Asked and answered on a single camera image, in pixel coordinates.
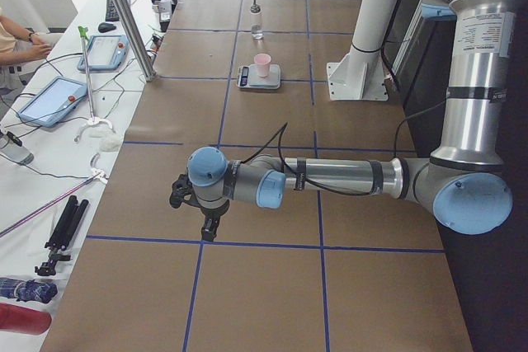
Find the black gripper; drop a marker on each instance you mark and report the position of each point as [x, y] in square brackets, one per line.
[213, 212]

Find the pink paper cup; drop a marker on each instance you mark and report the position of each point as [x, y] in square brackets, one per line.
[262, 62]

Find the glass sauce bottle metal spout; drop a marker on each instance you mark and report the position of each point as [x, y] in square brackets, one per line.
[256, 20]

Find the digital kitchen scale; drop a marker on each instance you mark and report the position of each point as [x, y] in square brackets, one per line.
[249, 79]

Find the seated person's hands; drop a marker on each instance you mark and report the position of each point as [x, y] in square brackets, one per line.
[39, 49]

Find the black folded tripod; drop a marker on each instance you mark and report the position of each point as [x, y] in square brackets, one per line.
[62, 235]

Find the blue folded umbrella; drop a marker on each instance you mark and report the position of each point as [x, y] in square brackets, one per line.
[28, 290]

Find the blue teach pendant near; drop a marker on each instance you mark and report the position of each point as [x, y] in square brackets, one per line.
[53, 102]

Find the blue teach pendant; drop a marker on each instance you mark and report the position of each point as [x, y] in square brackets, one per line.
[105, 53]
[53, 102]

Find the blue teach pendant far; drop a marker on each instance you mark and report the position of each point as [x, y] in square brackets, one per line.
[105, 53]

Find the grey handheld device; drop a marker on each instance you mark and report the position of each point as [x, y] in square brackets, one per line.
[14, 150]

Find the red fire extinguisher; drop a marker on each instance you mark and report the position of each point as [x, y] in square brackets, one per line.
[24, 320]

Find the black computer mouse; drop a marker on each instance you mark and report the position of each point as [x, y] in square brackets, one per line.
[105, 27]

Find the metal grabber stick green tip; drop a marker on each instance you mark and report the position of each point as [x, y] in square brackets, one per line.
[92, 120]

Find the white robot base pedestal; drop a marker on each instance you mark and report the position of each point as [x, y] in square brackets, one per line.
[359, 76]

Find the aluminium frame post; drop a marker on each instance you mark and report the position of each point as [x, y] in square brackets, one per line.
[132, 33]

